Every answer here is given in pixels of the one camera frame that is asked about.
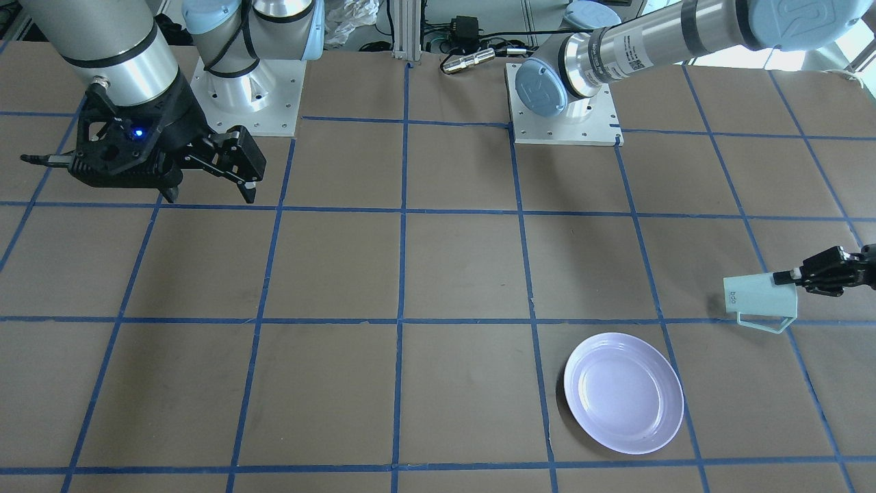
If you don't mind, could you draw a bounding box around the mint green hexagonal cup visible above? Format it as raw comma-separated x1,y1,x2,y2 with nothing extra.
723,273,799,334

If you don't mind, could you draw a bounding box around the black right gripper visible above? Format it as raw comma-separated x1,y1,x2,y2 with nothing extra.
68,71,267,205

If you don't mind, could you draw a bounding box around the black power adapter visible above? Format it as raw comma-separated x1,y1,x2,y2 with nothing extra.
450,15,480,43

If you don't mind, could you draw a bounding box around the silver metal cylinder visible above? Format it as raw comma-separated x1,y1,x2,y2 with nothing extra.
439,48,495,75

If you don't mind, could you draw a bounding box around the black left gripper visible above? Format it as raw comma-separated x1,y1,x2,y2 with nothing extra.
772,244,875,296

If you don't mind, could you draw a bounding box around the lavender plate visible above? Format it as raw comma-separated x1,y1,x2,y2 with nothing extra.
561,333,685,455

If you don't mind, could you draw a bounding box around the aluminium frame post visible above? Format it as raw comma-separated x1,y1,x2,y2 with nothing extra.
386,1,423,64

